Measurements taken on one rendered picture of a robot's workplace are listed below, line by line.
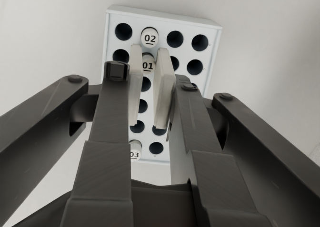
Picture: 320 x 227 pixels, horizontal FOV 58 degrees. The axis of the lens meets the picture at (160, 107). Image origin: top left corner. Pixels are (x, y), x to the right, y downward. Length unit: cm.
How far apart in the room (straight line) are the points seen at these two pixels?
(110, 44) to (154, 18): 4
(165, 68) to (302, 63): 17
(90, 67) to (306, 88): 20
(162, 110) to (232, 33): 13
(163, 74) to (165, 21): 7
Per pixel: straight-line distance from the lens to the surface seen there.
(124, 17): 22
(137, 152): 24
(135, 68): 15
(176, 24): 22
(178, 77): 17
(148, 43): 20
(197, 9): 25
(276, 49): 28
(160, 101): 15
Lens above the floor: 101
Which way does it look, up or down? 66 degrees down
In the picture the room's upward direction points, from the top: 172 degrees clockwise
